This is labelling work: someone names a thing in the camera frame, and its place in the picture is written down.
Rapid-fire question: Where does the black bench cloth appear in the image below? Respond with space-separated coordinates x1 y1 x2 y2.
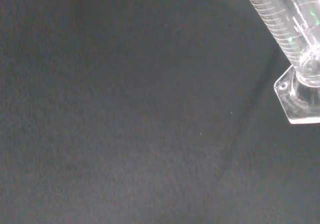
0 0 320 224

